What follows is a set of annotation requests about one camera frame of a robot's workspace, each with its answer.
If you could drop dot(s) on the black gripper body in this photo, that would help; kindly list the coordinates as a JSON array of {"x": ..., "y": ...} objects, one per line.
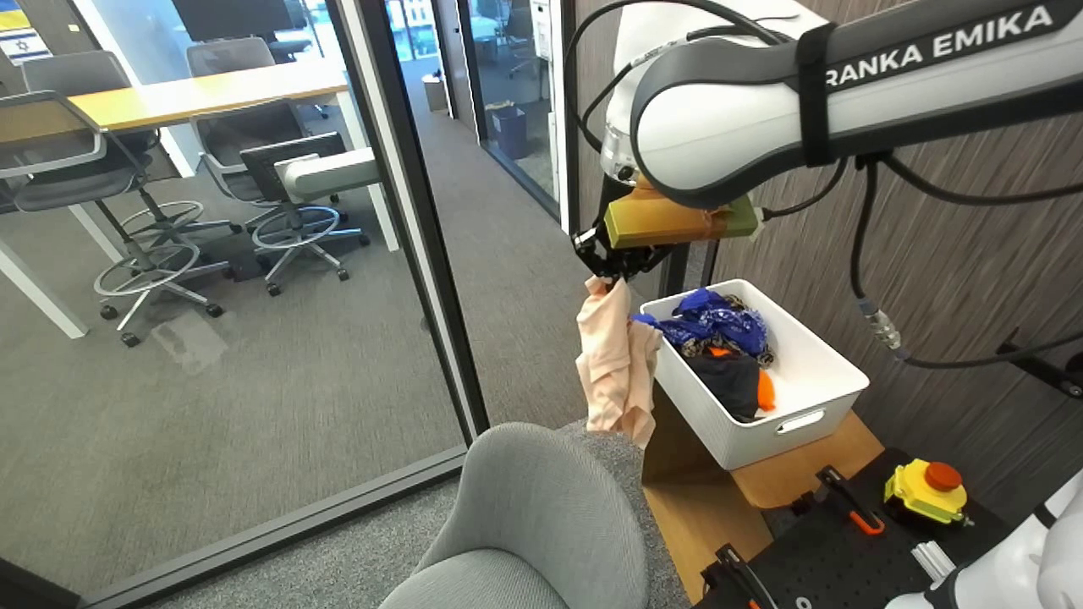
[{"x": 613, "y": 263}]

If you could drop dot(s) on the peach clothing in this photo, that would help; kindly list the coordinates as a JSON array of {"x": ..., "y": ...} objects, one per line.
[{"x": 617, "y": 365}]

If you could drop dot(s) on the black clothing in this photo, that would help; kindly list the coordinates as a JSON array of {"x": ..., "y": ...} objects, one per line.
[{"x": 727, "y": 378}]

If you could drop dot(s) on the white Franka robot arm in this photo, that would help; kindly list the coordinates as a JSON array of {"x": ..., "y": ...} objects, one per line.
[{"x": 723, "y": 96}]

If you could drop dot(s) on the white plastic box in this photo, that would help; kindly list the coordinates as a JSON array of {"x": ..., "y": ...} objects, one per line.
[{"x": 813, "y": 387}]

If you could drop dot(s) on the grey office chair right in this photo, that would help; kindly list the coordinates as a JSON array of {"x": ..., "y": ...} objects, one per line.
[{"x": 243, "y": 155}]

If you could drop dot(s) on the grey office chair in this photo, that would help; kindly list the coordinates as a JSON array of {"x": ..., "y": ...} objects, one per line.
[
  {"x": 243, "y": 155},
  {"x": 55, "y": 155}
]

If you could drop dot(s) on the grey office chair left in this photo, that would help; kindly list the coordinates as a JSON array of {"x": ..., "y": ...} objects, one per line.
[{"x": 55, "y": 155}]

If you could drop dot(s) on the blue bandana cloth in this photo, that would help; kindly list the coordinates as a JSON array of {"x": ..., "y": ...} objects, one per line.
[{"x": 707, "y": 316}]

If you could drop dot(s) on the orange cloth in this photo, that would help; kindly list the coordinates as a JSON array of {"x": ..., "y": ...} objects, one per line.
[{"x": 766, "y": 393}]

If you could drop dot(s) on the grey armchair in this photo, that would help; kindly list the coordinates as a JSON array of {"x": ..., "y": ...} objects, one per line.
[{"x": 536, "y": 526}]

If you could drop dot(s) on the black orange clamp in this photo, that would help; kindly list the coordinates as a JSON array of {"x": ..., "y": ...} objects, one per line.
[{"x": 865, "y": 521}]

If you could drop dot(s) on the yellow emergency stop button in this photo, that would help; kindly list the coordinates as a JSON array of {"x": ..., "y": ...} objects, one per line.
[{"x": 927, "y": 488}]

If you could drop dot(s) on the black glass door frame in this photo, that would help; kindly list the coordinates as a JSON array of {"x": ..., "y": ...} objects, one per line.
[{"x": 388, "y": 113}]

